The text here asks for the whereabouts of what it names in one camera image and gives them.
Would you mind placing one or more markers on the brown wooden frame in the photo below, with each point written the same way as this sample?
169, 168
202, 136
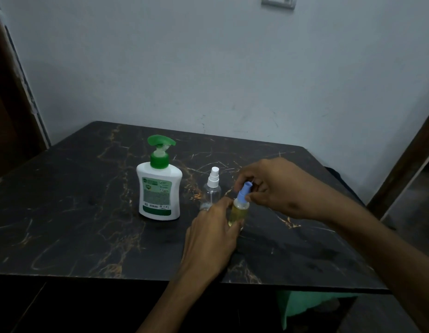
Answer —
405, 169

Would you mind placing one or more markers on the person's right forearm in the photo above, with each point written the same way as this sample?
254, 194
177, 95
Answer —
391, 253

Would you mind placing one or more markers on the green cloth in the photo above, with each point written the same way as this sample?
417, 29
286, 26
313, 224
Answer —
304, 303

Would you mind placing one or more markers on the white green hand sanitizer bottle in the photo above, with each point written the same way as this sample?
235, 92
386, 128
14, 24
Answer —
159, 190

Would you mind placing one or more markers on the white wall switch plate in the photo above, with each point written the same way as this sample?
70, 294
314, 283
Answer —
278, 0

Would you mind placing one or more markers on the person's right hand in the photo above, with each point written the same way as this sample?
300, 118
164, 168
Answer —
290, 190

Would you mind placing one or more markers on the person's left hand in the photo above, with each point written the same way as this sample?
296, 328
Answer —
209, 246

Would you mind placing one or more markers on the small clear bottle white cap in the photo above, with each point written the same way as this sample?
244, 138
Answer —
211, 194

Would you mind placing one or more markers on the brown wooden door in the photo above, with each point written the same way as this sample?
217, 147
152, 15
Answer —
9, 117

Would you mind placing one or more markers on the blue spray cap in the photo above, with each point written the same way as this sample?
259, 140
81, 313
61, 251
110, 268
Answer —
243, 195

